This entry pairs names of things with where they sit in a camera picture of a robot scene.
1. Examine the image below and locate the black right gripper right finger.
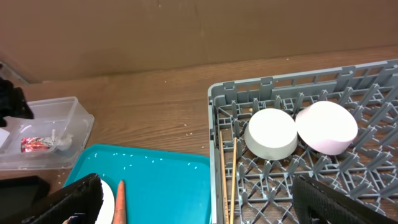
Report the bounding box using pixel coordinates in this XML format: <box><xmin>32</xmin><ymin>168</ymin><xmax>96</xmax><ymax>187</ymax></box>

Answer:
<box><xmin>292</xmin><ymin>175</ymin><xmax>395</xmax><ymax>224</ymax></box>

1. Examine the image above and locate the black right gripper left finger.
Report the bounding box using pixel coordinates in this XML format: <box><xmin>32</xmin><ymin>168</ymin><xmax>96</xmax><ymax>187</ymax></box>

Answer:
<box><xmin>21</xmin><ymin>173</ymin><xmax>103</xmax><ymax>224</ymax></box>

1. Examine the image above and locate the pink plate with food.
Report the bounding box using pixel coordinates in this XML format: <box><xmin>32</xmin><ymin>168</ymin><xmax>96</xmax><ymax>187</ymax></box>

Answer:
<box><xmin>95</xmin><ymin>180</ymin><xmax>115</xmax><ymax>224</ymax></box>

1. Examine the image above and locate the orange carrot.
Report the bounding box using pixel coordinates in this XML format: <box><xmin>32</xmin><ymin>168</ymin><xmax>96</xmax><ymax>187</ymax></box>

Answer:
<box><xmin>113</xmin><ymin>180</ymin><xmax>127</xmax><ymax>224</ymax></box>

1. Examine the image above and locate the white tissue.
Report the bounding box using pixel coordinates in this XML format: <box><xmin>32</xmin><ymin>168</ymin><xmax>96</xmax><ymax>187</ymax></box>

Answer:
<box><xmin>51</xmin><ymin>129</ymin><xmax>73</xmax><ymax>151</ymax></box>

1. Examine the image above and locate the red snack wrapper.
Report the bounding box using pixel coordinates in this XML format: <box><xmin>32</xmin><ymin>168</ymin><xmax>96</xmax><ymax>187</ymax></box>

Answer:
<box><xmin>21</xmin><ymin>137</ymin><xmax>54</xmax><ymax>152</ymax></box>

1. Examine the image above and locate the pink bowl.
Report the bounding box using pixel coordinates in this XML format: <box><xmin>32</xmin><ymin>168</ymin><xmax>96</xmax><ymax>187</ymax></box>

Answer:
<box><xmin>295</xmin><ymin>101</ymin><xmax>358</xmax><ymax>155</ymax></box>

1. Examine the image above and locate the white bowl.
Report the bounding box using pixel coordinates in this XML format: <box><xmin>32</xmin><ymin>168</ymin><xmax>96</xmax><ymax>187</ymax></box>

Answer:
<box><xmin>244</xmin><ymin>108</ymin><xmax>298</xmax><ymax>161</ymax></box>

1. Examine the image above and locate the wooden chopstick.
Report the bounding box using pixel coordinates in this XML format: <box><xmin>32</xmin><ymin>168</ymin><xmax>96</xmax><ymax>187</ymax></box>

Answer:
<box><xmin>229</xmin><ymin>137</ymin><xmax>237</xmax><ymax>224</ymax></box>
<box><xmin>219</xmin><ymin>131</ymin><xmax>229</xmax><ymax>224</ymax></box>

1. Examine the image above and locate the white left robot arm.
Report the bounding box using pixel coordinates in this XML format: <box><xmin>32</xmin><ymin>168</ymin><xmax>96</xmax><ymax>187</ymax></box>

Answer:
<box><xmin>1</xmin><ymin>62</ymin><xmax>34</xmax><ymax>128</ymax></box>

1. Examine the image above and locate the black tray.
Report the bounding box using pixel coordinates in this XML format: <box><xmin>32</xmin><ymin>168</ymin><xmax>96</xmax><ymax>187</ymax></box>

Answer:
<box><xmin>1</xmin><ymin>175</ymin><xmax>50</xmax><ymax>221</ymax></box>

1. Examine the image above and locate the clear plastic bin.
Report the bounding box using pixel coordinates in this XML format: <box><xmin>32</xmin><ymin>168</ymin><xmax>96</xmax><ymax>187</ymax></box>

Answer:
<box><xmin>1</xmin><ymin>97</ymin><xmax>95</xmax><ymax>170</ymax></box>

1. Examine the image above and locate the grey dish rack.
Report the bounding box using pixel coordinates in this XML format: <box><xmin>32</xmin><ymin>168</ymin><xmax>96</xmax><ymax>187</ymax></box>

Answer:
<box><xmin>208</xmin><ymin>60</ymin><xmax>397</xmax><ymax>223</ymax></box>

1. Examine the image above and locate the teal serving tray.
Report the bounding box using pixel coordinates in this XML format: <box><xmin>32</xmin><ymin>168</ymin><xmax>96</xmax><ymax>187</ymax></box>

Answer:
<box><xmin>65</xmin><ymin>144</ymin><xmax>211</xmax><ymax>224</ymax></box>

